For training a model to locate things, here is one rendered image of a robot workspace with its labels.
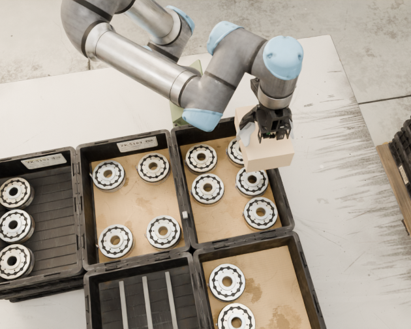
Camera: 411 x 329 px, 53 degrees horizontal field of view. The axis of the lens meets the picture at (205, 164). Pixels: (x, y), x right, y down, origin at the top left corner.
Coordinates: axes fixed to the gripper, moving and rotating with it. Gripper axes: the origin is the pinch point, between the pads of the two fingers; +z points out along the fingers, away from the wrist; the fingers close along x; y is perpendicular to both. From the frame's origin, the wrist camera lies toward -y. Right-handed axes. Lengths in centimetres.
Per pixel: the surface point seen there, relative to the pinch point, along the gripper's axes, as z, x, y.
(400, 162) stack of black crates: 90, 84, -20
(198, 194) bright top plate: 24.0, -19.2, 4.8
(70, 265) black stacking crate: 27, -60, 19
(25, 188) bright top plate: 24, -73, -7
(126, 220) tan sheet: 27, -43, 8
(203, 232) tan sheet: 26.8, -19.7, 15.9
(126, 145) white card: 20.1, -39.4, -14.5
